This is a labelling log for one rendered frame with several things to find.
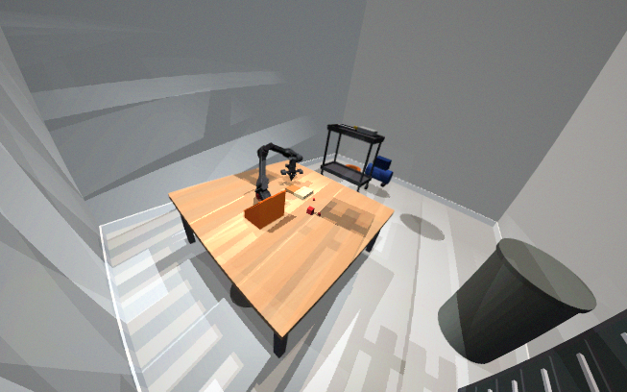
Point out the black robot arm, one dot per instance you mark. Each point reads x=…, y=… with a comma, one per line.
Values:
x=262, y=153

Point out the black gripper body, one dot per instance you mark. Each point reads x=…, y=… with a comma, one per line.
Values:
x=292, y=169

